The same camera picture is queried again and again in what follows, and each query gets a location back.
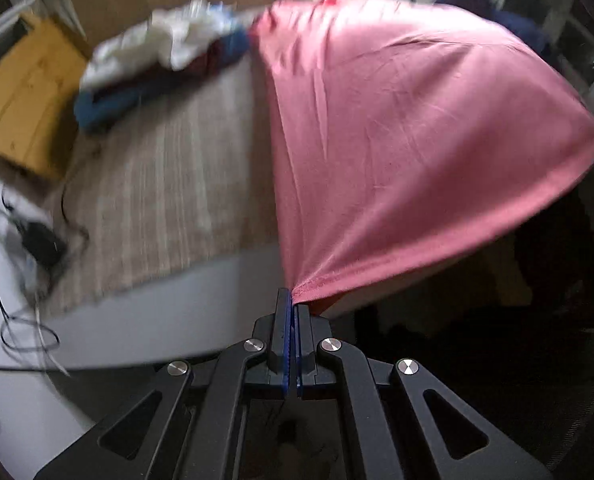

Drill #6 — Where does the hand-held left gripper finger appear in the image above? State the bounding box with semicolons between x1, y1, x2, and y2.
296;304;554;480
34;288;294;480

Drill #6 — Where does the pink shirt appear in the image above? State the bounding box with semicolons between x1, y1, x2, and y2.
249;0;594;317

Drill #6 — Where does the dark blue clothes pile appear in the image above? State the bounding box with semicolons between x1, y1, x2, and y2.
433;0;554;58

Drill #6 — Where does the white mattress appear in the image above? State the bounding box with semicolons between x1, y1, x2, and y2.
44;252;458;372

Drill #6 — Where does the beige striped bed cover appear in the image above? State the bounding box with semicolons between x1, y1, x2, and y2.
47;52;290;317

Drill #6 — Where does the person's dark clothing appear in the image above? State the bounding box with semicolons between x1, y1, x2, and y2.
352;160;594;471

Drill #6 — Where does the dark red garment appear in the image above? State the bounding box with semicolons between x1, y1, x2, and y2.
89;42;230;108

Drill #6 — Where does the white cloth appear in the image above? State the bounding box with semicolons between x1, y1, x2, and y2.
79;0;240;93

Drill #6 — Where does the yellow cardboard box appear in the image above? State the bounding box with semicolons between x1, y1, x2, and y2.
0;14;92;182

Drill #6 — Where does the white window frame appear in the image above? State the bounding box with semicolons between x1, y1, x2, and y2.
489;0;594;111

